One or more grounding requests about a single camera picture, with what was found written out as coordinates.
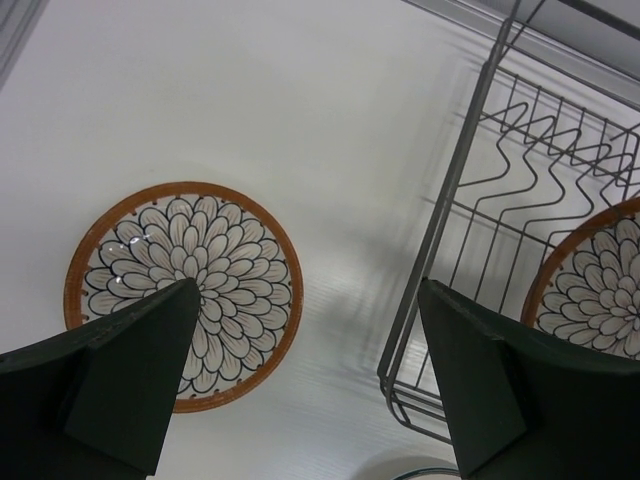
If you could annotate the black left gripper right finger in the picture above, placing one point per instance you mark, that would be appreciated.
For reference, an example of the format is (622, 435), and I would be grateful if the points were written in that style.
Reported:
(522, 404)

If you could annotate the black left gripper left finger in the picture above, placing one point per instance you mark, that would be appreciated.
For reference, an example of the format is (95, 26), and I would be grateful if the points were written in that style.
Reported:
(95, 402)

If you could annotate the sunburst plate green rim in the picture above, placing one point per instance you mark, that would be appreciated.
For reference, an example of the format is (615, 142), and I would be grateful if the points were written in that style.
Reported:
(395, 462)

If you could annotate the floral plate brown rim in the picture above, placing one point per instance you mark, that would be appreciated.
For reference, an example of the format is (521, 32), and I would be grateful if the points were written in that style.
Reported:
(587, 291)
(243, 263)

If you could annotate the grey wire dish rack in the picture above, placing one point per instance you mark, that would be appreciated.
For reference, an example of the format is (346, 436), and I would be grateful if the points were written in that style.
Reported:
(547, 137)

